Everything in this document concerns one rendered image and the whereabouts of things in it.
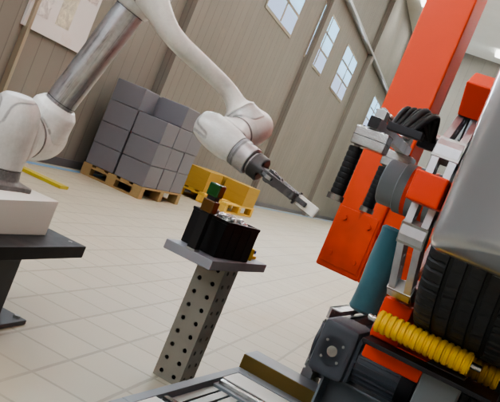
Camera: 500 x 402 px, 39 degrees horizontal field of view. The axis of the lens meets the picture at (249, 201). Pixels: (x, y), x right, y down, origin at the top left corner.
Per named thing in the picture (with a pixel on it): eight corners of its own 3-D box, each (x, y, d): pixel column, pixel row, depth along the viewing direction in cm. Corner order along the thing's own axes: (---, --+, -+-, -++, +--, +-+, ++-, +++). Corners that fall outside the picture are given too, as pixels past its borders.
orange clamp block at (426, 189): (442, 214, 160) (436, 210, 151) (410, 201, 163) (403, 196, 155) (454, 185, 159) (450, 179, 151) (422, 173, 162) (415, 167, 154)
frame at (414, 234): (396, 306, 161) (491, 86, 158) (370, 294, 164) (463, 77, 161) (431, 301, 211) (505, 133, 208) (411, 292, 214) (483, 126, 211)
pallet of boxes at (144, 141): (125, 181, 800) (159, 97, 794) (177, 204, 781) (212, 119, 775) (79, 172, 701) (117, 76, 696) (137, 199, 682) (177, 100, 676)
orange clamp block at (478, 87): (486, 125, 166) (498, 90, 161) (455, 114, 169) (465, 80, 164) (495, 115, 171) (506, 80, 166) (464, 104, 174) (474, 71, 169)
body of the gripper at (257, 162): (255, 149, 196) (281, 169, 193) (265, 154, 204) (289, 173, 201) (239, 171, 197) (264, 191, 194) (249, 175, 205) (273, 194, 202)
